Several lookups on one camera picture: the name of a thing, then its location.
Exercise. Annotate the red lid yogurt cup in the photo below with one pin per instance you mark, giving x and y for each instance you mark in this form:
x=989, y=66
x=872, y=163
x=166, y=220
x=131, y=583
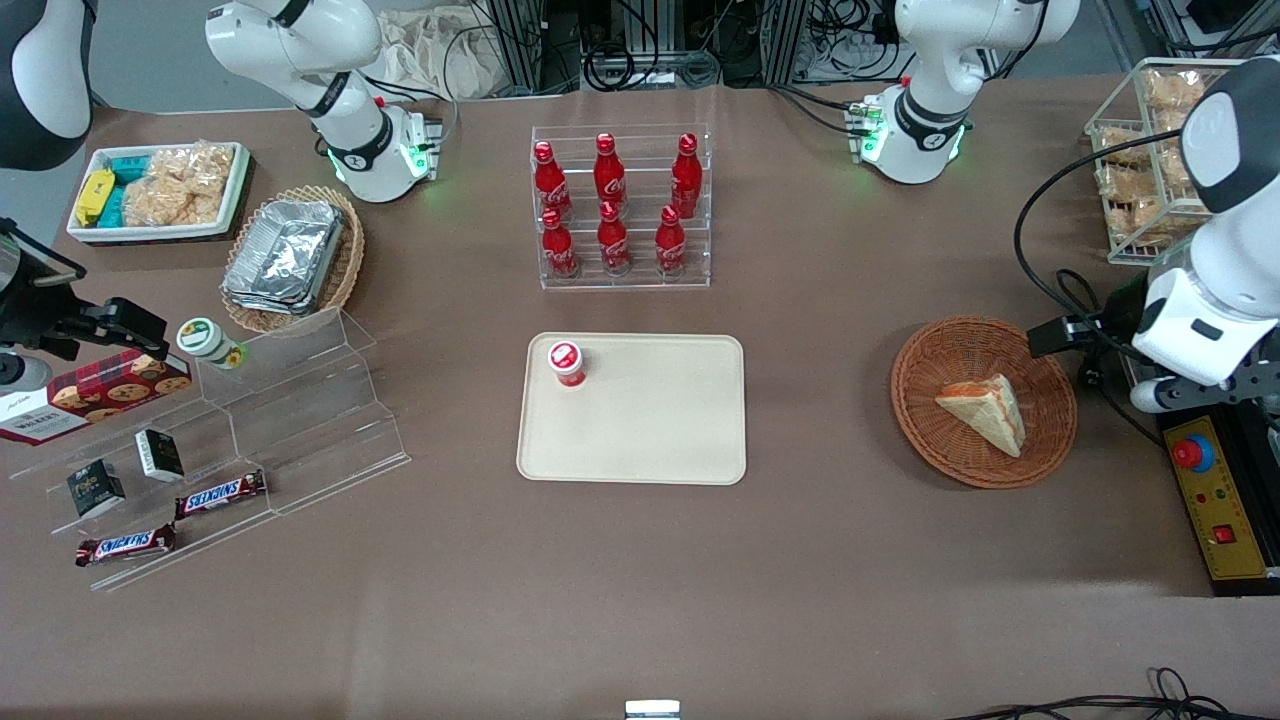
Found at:
x=567, y=362

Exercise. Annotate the clear fried snack bag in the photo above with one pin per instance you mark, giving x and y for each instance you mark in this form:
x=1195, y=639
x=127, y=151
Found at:
x=1172, y=165
x=1125, y=186
x=1122, y=146
x=1172, y=90
x=1145, y=222

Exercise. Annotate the red cola bottle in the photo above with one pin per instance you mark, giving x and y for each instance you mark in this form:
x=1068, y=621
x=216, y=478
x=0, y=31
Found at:
x=550, y=185
x=613, y=245
x=609, y=175
x=559, y=250
x=686, y=180
x=670, y=245

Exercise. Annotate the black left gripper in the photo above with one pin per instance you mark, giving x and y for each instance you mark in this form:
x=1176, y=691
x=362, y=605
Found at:
x=1124, y=309

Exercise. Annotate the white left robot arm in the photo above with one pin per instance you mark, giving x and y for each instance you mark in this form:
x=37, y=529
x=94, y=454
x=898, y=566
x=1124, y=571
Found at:
x=940, y=60

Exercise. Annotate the triangular sandwich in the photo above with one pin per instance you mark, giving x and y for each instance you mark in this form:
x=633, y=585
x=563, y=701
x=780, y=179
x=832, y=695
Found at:
x=985, y=412

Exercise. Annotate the clear rice cracker bag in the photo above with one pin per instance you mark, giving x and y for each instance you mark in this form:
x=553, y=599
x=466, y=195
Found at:
x=180, y=185

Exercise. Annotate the beige plastic tray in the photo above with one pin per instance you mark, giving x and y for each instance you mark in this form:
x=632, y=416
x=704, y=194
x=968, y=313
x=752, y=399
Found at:
x=650, y=420

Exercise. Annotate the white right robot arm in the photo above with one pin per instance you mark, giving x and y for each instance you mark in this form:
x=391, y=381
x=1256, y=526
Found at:
x=300, y=40

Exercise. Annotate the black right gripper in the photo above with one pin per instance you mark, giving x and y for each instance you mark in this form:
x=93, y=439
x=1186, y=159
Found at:
x=30, y=316

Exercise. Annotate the red tartan cookie box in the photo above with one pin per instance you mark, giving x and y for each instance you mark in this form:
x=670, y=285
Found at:
x=100, y=392

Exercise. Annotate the small black box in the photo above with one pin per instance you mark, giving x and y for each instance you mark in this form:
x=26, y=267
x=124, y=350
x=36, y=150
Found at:
x=95, y=489
x=160, y=455

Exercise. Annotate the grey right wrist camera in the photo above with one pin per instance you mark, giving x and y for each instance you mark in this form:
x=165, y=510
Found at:
x=20, y=372

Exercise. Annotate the clear acrylic stepped display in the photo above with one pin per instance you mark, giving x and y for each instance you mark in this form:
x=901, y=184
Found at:
x=320, y=430

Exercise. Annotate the teal snack pack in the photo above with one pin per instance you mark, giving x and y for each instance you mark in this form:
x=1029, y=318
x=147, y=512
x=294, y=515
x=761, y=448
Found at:
x=113, y=208
x=130, y=168

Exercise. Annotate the clear acrylic bottle rack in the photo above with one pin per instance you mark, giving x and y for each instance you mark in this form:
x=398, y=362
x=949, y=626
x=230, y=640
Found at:
x=640, y=282

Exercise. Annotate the oval tan wicker basket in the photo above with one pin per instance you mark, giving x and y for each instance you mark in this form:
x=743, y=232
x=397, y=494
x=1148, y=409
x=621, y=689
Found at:
x=350, y=260

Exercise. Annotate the small white box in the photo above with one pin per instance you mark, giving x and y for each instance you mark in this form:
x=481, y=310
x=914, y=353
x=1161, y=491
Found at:
x=652, y=710

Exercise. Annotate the yellow emergency stop control box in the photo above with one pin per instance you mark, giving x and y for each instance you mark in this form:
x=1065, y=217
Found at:
x=1225, y=500

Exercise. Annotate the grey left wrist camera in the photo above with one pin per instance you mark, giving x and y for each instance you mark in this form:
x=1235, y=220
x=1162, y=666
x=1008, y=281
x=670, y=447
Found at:
x=1160, y=396

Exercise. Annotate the aluminium frame post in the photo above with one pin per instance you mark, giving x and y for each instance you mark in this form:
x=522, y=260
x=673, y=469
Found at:
x=785, y=40
x=520, y=45

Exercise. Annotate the beige crumpled cloth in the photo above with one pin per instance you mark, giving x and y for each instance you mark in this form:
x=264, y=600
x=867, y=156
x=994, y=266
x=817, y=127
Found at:
x=430, y=55

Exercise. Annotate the brown Snickers bar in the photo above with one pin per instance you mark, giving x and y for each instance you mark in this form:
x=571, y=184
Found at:
x=220, y=494
x=125, y=545

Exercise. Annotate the green lid white cup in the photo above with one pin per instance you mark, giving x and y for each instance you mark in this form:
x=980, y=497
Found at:
x=203, y=338

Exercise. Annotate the aluminium foil container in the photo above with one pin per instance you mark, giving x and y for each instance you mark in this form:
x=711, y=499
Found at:
x=262, y=305
x=290, y=245

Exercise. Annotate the yellow snack pack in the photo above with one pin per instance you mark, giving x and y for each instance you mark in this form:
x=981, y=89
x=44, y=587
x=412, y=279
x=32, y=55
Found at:
x=95, y=197

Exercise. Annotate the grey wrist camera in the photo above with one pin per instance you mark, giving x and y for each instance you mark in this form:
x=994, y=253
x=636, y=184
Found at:
x=20, y=372
x=1160, y=396

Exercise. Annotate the round brown wicker basket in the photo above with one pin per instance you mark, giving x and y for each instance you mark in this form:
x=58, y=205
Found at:
x=940, y=440

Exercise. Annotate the white rectangular snack tray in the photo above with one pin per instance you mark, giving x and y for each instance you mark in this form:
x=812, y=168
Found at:
x=150, y=233

